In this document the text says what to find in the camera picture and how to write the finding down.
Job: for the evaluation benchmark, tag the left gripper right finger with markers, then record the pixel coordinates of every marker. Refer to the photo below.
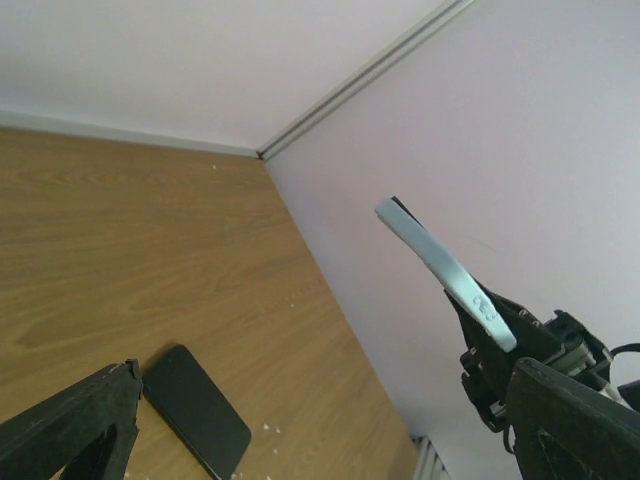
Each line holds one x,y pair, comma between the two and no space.
565,430

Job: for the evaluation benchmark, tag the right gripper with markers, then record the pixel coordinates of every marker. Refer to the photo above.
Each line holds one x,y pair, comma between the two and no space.
562,343

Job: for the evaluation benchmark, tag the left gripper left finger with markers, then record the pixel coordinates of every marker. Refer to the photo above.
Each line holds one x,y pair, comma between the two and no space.
86,431

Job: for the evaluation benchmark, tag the black phone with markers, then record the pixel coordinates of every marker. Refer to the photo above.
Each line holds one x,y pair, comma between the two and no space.
197,411

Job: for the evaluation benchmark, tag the light blue cased phone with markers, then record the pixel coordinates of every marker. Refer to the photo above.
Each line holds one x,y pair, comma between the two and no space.
453,277

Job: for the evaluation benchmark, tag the aluminium front rail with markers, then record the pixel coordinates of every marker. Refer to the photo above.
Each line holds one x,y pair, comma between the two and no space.
429,464

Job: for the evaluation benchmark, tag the right aluminium frame post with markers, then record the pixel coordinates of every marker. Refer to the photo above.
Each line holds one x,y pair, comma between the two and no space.
368,73

